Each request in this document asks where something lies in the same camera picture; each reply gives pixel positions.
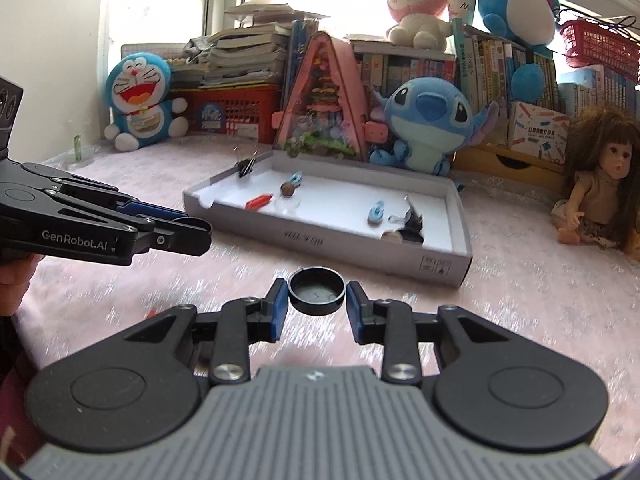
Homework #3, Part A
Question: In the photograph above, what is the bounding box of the white cardboard box tray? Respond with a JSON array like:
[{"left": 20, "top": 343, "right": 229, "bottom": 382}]
[{"left": 182, "top": 149, "right": 473, "bottom": 288}]

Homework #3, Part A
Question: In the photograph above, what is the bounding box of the pink triangular dollhouse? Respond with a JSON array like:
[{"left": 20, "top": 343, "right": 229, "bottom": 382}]
[{"left": 271, "top": 31, "right": 388, "bottom": 162}]

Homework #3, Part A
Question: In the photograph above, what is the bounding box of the black binder clip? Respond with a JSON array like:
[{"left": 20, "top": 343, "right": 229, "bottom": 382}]
[
  {"left": 232, "top": 147, "right": 261, "bottom": 180},
  {"left": 402, "top": 195, "right": 426, "bottom": 233}
]

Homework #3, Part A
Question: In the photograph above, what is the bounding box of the person's left hand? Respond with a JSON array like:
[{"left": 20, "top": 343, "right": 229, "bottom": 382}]
[{"left": 0, "top": 255, "right": 37, "bottom": 317}]

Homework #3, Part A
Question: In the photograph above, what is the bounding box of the big blue plush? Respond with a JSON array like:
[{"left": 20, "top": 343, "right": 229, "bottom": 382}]
[{"left": 475, "top": 0, "right": 563, "bottom": 108}]

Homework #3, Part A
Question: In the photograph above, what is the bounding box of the wooden drawer box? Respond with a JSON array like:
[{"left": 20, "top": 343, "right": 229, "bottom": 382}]
[{"left": 452, "top": 145, "right": 568, "bottom": 192}]

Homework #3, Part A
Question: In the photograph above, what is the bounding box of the blue cat plush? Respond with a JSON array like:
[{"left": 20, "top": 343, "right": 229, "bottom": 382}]
[{"left": 104, "top": 52, "right": 188, "bottom": 152}]

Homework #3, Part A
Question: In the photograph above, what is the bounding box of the black round cap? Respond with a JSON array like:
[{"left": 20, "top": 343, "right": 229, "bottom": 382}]
[{"left": 288, "top": 267, "right": 347, "bottom": 317}]

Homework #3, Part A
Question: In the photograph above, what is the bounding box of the row of shelved books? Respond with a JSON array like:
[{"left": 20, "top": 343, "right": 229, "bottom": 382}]
[{"left": 350, "top": 25, "right": 640, "bottom": 151}]

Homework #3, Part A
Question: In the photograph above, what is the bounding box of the printed cardboard box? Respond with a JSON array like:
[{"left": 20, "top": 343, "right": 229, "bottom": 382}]
[{"left": 507, "top": 101, "right": 571, "bottom": 163}]

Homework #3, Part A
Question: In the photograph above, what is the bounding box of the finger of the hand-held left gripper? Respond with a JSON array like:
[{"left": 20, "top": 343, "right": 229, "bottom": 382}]
[
  {"left": 22, "top": 161, "right": 190, "bottom": 223},
  {"left": 135, "top": 216, "right": 214, "bottom": 258}
]

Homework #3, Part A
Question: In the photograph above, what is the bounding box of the red plastic crate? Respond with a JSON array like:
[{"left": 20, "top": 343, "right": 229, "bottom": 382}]
[{"left": 167, "top": 86, "right": 281, "bottom": 145}]

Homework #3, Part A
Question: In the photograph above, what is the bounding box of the stack of books and papers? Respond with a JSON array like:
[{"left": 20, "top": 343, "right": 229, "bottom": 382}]
[{"left": 170, "top": 2, "right": 306, "bottom": 92}]

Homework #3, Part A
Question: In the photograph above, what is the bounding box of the doll with brown hair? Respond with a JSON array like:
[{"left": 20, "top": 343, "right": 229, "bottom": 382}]
[{"left": 550, "top": 110, "right": 640, "bottom": 253}]

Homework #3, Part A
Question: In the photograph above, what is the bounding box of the blue alien plush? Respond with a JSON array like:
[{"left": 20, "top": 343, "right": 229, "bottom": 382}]
[{"left": 370, "top": 77, "right": 501, "bottom": 177}]

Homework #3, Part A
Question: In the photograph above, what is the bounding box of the pink bunny plush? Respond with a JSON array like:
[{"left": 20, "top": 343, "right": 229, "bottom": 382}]
[{"left": 385, "top": 0, "right": 453, "bottom": 51}]

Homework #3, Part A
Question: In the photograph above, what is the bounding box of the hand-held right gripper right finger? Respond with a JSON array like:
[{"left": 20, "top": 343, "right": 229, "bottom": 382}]
[{"left": 345, "top": 280, "right": 521, "bottom": 386}]

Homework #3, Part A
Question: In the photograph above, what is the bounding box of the window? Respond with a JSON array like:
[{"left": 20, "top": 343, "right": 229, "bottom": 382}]
[{"left": 100, "top": 0, "right": 401, "bottom": 86}]

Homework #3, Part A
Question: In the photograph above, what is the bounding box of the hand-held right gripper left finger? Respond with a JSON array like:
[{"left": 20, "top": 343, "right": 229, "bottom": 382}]
[{"left": 120, "top": 277, "right": 290, "bottom": 386}]

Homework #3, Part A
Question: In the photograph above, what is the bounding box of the pink snowflake tablecloth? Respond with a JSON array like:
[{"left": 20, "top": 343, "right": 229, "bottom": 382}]
[{"left": 10, "top": 130, "right": 640, "bottom": 461}]

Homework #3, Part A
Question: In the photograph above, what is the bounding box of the person's dark clothing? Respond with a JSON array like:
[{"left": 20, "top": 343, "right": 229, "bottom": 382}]
[{"left": 0, "top": 310, "right": 46, "bottom": 471}]

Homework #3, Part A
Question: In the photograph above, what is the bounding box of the red plastic basket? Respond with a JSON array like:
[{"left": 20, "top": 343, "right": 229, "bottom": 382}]
[{"left": 557, "top": 17, "right": 640, "bottom": 83}]

